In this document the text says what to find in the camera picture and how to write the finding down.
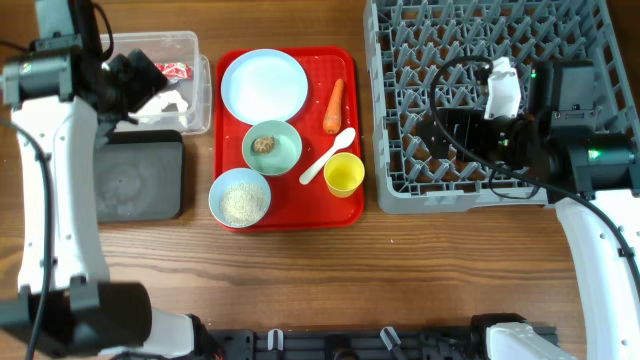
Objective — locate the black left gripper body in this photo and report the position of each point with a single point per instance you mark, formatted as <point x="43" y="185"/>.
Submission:
<point x="131" y="85"/>

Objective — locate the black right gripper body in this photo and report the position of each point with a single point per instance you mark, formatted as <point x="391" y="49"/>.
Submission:
<point x="451" y="132"/>

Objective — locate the white plastic spoon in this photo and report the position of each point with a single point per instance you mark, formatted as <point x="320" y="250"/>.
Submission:
<point x="343" y="140"/>

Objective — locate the yellow plastic cup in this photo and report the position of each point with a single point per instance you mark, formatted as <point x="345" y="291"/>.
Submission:
<point x="343" y="173"/>

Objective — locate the brown mushroom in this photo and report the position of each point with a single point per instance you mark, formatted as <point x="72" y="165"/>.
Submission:
<point x="264" y="144"/>

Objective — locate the green bowl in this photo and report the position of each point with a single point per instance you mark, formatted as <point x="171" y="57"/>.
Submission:
<point x="285" y="155"/>

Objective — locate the light blue small bowl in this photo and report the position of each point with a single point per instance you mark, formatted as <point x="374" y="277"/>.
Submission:
<point x="224" y="181"/>

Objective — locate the white rice grains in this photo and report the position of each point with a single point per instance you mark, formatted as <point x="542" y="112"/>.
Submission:
<point x="243" y="204"/>

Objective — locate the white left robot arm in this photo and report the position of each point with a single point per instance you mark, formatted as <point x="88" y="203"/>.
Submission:
<point x="67" y="91"/>

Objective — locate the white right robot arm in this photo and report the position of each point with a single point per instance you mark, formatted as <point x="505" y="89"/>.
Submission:
<point x="591" y="177"/>

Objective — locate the clear plastic waste bin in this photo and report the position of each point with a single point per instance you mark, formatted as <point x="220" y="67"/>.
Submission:
<point x="168" y="47"/>

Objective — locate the black waste tray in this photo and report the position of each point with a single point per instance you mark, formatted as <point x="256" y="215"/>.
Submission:
<point x="138" y="176"/>

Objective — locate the grey dishwasher rack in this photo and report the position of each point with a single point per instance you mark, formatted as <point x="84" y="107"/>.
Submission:
<point x="406" y="41"/>

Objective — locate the crumpled white tissue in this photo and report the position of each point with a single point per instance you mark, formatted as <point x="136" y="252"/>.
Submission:
<point x="168" y="101"/>

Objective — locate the red snack wrapper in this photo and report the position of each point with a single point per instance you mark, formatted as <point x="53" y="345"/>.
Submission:
<point x="175" y="70"/>

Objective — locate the light blue plate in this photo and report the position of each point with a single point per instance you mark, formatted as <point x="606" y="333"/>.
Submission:
<point x="264" y="85"/>

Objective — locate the orange carrot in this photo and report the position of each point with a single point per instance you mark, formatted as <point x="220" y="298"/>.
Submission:
<point x="333" y="116"/>

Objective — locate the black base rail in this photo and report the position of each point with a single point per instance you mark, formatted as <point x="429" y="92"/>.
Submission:
<point x="427" y="344"/>

